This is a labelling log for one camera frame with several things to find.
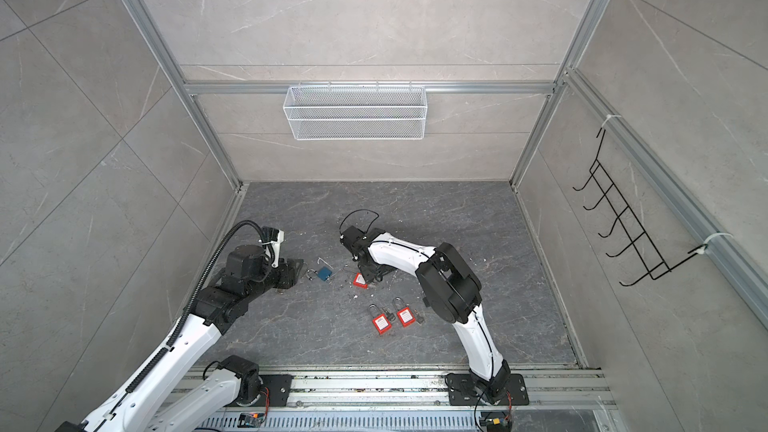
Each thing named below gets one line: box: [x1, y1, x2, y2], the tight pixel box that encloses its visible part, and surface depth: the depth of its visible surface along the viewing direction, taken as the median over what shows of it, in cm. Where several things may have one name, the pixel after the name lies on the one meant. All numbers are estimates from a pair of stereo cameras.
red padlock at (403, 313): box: [392, 296, 417, 328], surface depth 87 cm
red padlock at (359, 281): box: [353, 272, 369, 289], surface depth 94 cm
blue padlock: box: [306, 266, 333, 282], surface depth 96 cm
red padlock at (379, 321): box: [368, 303, 393, 335], surface depth 85 cm
